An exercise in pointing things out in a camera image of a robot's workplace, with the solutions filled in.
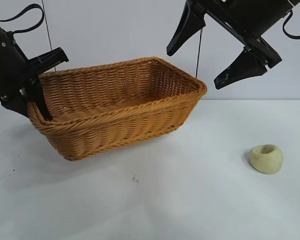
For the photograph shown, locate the brown woven wicker basket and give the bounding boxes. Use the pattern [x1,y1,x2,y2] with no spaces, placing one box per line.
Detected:
[26,56,208,162]

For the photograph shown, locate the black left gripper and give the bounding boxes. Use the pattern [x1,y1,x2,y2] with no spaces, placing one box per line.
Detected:
[0,12,70,121]

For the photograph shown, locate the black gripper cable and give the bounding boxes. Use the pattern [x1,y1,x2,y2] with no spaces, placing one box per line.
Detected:
[0,3,45,45]
[281,9,300,41]

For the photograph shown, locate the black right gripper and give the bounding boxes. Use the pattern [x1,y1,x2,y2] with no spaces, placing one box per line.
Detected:
[166,0,300,91]

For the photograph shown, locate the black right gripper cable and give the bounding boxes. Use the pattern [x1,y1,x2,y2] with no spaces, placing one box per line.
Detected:
[281,9,300,41]

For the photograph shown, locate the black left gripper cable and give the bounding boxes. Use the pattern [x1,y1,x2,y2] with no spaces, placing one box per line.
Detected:
[0,3,45,45]

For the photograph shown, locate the pale yellow egg yolk pastry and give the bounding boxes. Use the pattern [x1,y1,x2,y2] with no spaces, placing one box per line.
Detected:
[249,143,284,175]

